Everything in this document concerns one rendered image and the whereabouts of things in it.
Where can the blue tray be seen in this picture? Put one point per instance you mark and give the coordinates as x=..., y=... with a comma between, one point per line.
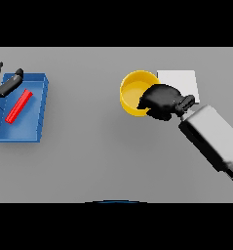
x=22, y=123

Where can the red beaker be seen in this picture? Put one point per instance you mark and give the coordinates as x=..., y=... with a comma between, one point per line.
x=18, y=106

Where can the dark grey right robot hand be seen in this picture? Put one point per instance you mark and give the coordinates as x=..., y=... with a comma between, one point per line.
x=162, y=99

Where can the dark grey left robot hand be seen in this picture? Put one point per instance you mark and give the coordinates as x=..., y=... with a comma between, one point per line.
x=6, y=86

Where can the yellow bowl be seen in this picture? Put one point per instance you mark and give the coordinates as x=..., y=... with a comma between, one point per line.
x=131, y=92

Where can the pale square scale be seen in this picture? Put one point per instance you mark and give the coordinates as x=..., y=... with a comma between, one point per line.
x=183, y=81

